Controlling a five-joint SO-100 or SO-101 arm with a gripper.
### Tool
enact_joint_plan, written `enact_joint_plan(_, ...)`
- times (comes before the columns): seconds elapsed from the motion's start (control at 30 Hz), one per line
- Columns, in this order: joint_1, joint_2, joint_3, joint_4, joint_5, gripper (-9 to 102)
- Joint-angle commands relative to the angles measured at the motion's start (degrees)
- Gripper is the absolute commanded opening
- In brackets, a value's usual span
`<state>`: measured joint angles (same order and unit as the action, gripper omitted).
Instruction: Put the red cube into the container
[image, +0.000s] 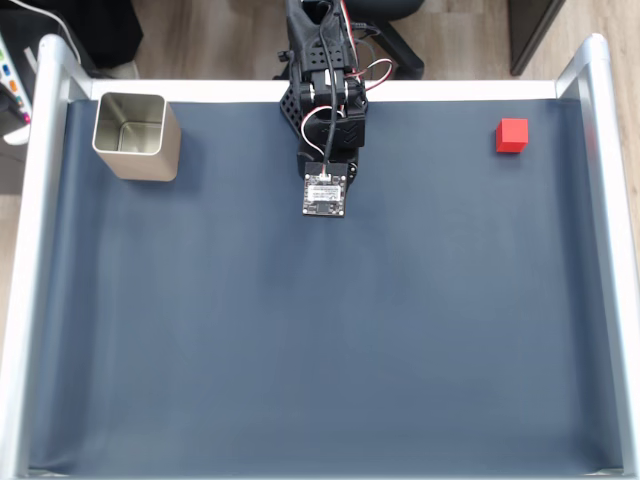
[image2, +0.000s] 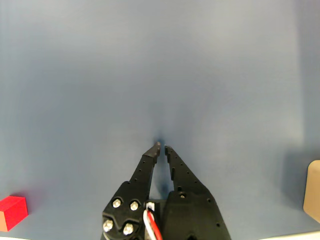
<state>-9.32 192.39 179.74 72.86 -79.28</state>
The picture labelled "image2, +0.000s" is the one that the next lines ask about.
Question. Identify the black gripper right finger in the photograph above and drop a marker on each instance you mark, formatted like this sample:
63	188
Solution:
192	212

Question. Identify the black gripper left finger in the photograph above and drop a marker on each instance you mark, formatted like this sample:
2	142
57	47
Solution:
130	200

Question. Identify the red cube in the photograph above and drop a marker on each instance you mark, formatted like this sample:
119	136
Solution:
13	211

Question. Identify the square metal container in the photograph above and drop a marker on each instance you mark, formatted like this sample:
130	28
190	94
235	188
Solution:
312	190

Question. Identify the dark blue table mat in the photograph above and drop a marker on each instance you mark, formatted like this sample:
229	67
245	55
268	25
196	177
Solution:
160	75

